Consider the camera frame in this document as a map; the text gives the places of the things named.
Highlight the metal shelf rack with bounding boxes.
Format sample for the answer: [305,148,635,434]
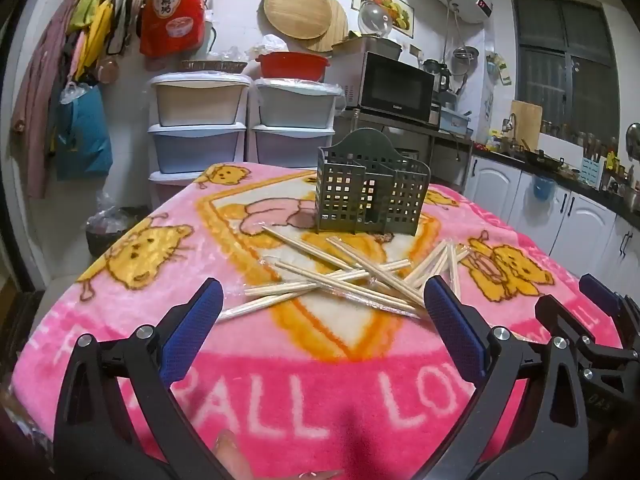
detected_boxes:
[340,107,473,191]

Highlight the hanging steel pot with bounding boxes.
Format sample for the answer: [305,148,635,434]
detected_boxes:
[452,46,480,77]

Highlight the black frying pan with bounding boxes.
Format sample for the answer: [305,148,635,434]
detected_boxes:
[522,150,566,171]

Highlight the blue hanging cup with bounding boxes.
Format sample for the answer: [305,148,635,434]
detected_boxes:
[531,174,556,200]

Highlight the white kitchen cabinets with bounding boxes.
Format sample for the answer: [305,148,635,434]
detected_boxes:
[462,152,640,291]

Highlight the pink hanging garment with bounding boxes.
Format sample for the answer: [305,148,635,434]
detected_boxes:
[10,0,71,200]

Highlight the light blue storage box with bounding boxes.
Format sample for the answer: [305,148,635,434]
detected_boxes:
[440,110,472,131]

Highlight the red gift bag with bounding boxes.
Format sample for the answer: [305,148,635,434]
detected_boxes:
[139,0,207,58]

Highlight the wooden cutting board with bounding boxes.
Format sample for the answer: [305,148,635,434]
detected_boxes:
[510,100,543,148]

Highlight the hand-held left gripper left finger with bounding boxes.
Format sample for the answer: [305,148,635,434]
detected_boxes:
[52,277,224,480]

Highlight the black microwave oven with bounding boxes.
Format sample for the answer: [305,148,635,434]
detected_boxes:
[324,51,436,125]

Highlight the person's left hand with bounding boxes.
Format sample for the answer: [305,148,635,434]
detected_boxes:
[214,430,251,480]

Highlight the white plastic bag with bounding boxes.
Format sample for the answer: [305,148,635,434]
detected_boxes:
[260,34,291,56]

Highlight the pile of wooden chopsticks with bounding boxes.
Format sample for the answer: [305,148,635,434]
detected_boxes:
[216,224,473,322]

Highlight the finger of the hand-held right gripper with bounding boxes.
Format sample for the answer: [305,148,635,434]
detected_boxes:
[534,296,626,361]
[579,273,640,348]

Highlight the pink printed blanket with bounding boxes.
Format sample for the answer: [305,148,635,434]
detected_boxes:
[10,161,626,480]

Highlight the blue hanging bag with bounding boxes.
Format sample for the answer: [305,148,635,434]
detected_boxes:
[55,85,113,181]

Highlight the lined trash bin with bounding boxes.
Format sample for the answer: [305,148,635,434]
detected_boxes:
[86,205,151,261]

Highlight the blue knife block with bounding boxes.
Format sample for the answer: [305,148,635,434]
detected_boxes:
[581,156,607,188]

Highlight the round bamboo tray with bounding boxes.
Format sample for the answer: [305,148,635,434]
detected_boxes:
[263,0,333,40]

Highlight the round bamboo mat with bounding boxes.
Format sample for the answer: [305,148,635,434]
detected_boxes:
[305,0,349,52]

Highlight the row of seasoning jars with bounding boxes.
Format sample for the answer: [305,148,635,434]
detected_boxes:
[540,120,621,161]

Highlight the brown round ladle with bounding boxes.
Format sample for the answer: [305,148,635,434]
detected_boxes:
[97,55,121,83]

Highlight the white plastic drawer tower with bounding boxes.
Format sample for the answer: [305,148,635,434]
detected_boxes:
[250,77,346,168]
[147,74,252,211]

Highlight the fruit wall poster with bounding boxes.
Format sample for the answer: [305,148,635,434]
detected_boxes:
[352,0,416,40]

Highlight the yellow hanging cloth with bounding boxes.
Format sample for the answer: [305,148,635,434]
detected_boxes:
[67,0,115,68]

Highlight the glass pot lid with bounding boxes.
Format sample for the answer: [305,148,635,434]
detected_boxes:
[359,0,394,38]

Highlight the grey rectangular container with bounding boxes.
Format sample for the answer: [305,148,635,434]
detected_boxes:
[332,35,403,61]

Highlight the dark window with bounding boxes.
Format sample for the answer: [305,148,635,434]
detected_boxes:
[510,0,621,136]

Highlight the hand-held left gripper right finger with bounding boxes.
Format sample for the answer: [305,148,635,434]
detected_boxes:
[422,275,591,480]

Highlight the green grid utensil holder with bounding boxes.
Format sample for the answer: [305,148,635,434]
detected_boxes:
[316,128,432,237]

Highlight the red plastic basin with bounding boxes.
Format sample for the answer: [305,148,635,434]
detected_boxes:
[256,51,331,81]

